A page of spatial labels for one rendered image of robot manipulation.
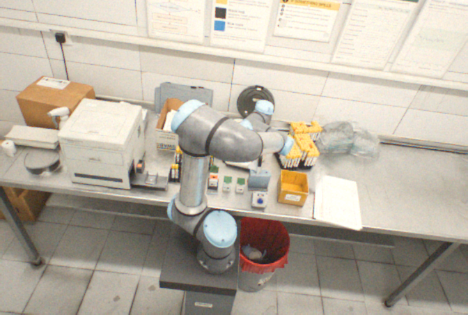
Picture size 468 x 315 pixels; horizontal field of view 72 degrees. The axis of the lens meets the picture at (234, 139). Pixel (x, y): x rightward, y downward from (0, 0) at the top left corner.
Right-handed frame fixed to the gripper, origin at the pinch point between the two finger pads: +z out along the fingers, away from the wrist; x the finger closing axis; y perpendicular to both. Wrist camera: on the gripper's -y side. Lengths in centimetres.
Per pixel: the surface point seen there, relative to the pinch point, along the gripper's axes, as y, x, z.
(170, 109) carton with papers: 45, -50, 8
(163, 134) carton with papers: 46, -22, 3
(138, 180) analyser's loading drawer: 55, 3, 11
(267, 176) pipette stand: -6.1, 2.0, 5.8
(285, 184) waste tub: -17.7, -1.0, 14.3
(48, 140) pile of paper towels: 104, -21, 11
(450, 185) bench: -114, -6, 15
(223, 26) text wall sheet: 18, -53, -44
